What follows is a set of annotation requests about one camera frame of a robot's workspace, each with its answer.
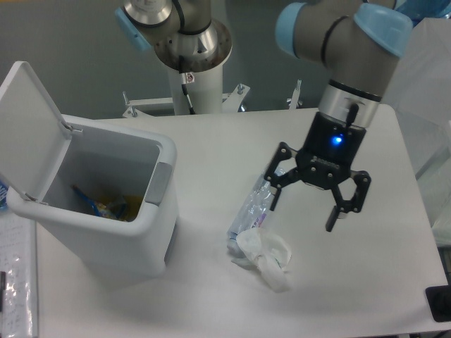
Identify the white pedestal base frame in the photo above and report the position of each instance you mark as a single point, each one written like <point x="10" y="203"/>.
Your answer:
<point x="189" y="102"/>

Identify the crushed clear plastic bottle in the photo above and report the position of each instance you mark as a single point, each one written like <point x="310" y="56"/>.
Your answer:
<point x="251" y="214"/>

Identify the crumpled white tissue wrapper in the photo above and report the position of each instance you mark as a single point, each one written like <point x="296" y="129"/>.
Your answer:
<point x="262" y="250"/>

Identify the paper sheet in plastic sleeve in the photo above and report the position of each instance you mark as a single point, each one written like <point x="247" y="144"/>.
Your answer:
<point x="19" y="292"/>

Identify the blue packet at left edge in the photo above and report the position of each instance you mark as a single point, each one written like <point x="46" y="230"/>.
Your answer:
<point x="3" y="197"/>

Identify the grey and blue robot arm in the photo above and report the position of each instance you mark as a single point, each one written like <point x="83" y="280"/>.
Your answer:
<point x="360" y="42"/>

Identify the white push-lid trash can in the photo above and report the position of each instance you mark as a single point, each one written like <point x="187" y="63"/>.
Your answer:
<point x="44" y="152"/>

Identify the yellow and blue trash inside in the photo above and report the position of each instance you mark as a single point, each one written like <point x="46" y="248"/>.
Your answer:
<point x="121" y="208"/>

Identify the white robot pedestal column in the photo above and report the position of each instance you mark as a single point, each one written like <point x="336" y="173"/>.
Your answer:
<point x="205" y="90"/>

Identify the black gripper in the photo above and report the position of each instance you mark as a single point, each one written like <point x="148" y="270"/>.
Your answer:
<point x="329" y="155"/>

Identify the black device at right edge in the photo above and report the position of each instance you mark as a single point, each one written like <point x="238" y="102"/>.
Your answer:
<point x="438" y="298"/>

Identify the blue plastic water bottle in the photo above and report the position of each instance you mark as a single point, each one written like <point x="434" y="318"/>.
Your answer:
<point x="417" y="10"/>

